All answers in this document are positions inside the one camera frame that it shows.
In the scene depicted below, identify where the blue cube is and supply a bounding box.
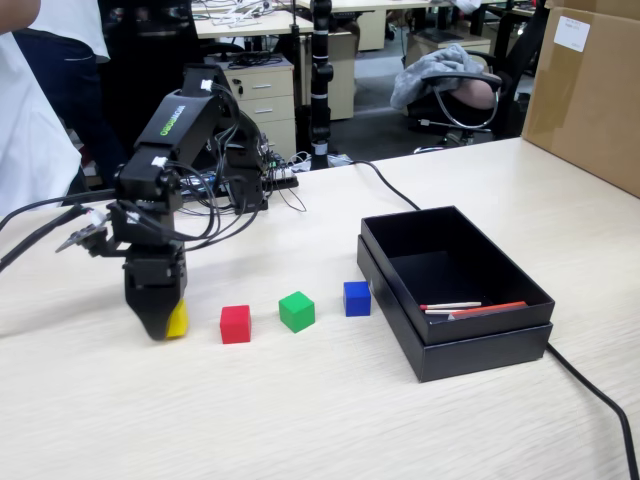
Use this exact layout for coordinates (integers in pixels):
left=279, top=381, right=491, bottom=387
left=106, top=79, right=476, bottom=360
left=343, top=280, right=373, bottom=318

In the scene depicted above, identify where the thick black camera cable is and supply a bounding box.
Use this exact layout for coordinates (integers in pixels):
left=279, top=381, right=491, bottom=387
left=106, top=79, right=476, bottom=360
left=0, top=188, right=119, bottom=274

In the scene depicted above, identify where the chrome-armed office chair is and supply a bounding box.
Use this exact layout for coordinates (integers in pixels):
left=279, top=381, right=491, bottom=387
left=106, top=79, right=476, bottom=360
left=407, top=69, right=504, bottom=154

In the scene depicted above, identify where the plain beige cabinet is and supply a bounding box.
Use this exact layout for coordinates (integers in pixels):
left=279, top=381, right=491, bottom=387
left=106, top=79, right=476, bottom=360
left=327, top=30, right=357, bottom=121

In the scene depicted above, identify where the large black office chair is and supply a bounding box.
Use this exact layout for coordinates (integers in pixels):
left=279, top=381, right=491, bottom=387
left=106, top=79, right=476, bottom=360
left=97, top=0, right=221, bottom=161

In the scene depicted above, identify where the red white cardboard carton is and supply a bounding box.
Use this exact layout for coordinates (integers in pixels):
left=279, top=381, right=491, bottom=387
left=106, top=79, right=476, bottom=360
left=74, top=129, right=101, bottom=176

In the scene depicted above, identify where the black table power cable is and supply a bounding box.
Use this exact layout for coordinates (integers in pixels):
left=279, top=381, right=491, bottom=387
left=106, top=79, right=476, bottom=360
left=349, top=159, right=640, bottom=480

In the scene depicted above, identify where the white shipping label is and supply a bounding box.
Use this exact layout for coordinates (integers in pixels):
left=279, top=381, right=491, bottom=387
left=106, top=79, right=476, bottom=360
left=553, top=15, right=591, bottom=53

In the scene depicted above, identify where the red pencil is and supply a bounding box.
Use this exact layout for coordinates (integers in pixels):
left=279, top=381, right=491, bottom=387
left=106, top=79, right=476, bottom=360
left=447, top=300, right=529, bottom=321

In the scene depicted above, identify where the green cube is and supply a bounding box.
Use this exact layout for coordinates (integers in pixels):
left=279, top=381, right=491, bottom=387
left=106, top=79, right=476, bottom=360
left=278, top=290, right=316, bottom=335

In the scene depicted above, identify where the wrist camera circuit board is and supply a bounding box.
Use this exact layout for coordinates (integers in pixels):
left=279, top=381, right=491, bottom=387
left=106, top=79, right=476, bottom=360
left=54, top=219, right=109, bottom=254

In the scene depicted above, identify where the large cardboard box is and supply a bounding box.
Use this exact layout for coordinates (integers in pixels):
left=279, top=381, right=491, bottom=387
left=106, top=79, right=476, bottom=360
left=520, top=0, right=640, bottom=199

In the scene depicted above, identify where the beige office desk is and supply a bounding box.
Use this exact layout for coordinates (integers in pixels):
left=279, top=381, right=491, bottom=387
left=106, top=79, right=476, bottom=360
left=192, top=9, right=316, bottom=40

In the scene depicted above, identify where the long red-tipped wooden stick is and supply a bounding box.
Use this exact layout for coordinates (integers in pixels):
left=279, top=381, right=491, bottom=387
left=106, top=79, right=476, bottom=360
left=419, top=300, right=483, bottom=310

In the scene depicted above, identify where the slim black office chair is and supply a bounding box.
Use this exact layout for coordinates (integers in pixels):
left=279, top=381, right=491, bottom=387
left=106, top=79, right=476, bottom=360
left=492, top=0, right=550, bottom=141

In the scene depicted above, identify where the person in dark trousers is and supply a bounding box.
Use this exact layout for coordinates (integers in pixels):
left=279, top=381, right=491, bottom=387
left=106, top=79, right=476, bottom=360
left=14, top=0, right=129, bottom=189

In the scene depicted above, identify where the bare person forearm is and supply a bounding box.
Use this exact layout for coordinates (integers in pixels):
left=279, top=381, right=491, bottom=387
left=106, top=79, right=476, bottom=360
left=0, top=0, right=44, bottom=36

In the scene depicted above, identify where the red cube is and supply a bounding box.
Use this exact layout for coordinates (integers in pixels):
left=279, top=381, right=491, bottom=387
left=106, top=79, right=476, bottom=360
left=219, top=304, right=252, bottom=345

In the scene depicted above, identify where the thick black stand pole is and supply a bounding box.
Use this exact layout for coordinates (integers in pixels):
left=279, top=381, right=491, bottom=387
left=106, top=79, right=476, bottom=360
left=308, top=0, right=335, bottom=169

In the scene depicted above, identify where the yellow cube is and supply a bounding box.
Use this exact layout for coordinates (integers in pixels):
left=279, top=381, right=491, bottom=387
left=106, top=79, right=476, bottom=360
left=164, top=298, right=192, bottom=340

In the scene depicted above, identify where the grey fleece cloth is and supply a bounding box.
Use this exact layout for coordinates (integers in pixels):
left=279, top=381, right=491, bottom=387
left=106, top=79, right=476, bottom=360
left=389, top=43, right=485, bottom=111

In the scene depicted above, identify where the brown round cushion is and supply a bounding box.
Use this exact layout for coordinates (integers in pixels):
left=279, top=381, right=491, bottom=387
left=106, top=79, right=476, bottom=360
left=457, top=79, right=500, bottom=109

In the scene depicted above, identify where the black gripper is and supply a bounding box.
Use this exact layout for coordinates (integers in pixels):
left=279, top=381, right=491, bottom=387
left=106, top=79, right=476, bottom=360
left=107, top=199, right=189, bottom=342

